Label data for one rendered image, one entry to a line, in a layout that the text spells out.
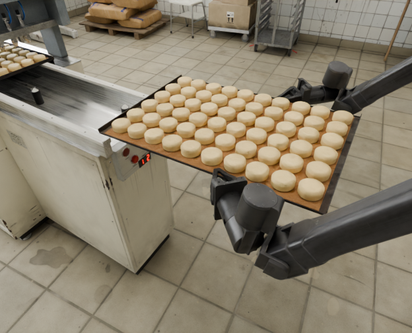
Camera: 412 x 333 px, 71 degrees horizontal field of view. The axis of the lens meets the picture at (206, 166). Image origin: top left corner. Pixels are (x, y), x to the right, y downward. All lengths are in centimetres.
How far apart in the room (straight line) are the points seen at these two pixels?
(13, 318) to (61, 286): 23
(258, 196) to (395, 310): 140
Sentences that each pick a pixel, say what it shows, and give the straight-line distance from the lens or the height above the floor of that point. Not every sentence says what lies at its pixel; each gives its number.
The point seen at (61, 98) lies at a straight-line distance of 141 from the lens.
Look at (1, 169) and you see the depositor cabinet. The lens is 169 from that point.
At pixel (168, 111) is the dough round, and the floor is 101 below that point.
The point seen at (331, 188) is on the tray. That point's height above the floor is 101.
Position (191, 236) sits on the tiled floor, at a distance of 176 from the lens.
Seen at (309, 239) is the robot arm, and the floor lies 107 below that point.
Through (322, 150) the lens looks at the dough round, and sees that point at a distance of 71.
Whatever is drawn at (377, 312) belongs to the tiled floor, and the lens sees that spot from 176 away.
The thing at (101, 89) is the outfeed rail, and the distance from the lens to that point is 134.
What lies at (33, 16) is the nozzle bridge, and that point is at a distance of 172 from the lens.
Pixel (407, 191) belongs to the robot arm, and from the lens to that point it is 44.
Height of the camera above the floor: 144
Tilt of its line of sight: 42 degrees down
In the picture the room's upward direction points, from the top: straight up
